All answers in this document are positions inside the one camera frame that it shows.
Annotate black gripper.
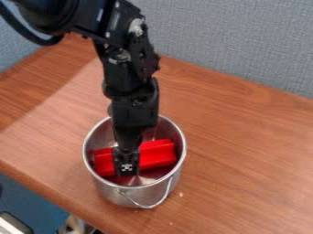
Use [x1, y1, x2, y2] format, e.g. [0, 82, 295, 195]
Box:
[107, 78, 159, 176]

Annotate red plastic block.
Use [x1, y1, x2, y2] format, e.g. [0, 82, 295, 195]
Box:
[92, 139, 178, 177]

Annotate stainless steel pot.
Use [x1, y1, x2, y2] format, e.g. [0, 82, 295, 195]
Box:
[81, 116, 187, 209]

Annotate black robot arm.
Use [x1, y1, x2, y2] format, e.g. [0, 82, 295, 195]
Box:
[0, 0, 160, 176]

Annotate grey device under table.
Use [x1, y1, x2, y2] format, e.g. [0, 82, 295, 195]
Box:
[0, 212, 34, 234]

